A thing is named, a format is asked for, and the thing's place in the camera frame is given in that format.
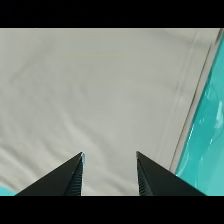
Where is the beige T-shirt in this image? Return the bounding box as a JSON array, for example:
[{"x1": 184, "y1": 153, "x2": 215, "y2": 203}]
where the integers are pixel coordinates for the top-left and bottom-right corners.
[{"x1": 0, "y1": 28, "x2": 224, "y2": 197}]

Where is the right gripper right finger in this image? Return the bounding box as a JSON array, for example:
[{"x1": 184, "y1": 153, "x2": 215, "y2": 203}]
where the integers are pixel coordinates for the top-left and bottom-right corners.
[{"x1": 135, "y1": 150, "x2": 207, "y2": 197}]

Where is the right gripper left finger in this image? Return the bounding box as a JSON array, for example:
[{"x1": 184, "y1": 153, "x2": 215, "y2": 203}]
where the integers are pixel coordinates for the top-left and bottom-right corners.
[{"x1": 14, "y1": 151, "x2": 85, "y2": 197}]

